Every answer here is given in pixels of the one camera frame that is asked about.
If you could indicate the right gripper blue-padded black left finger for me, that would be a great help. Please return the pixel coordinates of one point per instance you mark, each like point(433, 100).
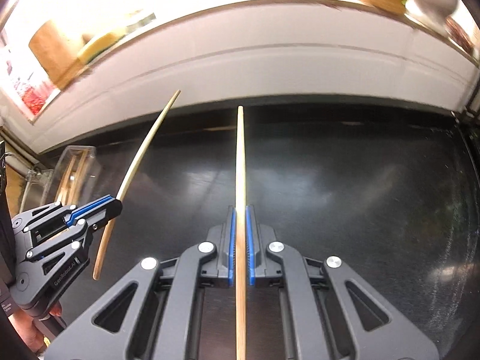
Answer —
point(154, 311)

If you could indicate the metal sink faucet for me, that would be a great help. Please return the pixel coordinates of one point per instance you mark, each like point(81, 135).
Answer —
point(20, 166)

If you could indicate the square-tip wooden chopstick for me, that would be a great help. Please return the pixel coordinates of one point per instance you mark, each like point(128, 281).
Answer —
point(241, 240)

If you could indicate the round-tip wooden chopstick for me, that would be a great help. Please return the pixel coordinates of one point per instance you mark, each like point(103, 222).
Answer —
point(126, 183)

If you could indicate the yellow sponge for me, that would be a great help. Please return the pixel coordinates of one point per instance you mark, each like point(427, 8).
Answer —
point(98, 44)

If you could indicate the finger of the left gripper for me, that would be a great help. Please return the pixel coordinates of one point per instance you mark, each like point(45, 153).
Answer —
point(93, 204)
point(100, 217)

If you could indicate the clear plastic utensil tray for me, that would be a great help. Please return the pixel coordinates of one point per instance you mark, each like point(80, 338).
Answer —
point(53, 179)

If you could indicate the person's left hand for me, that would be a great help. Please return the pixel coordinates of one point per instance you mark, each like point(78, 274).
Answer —
point(27, 330)

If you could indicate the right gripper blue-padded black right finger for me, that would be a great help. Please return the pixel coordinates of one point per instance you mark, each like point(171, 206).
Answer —
point(328, 311)

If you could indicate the red printed package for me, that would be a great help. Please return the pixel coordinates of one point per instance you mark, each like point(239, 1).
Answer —
point(25, 81)

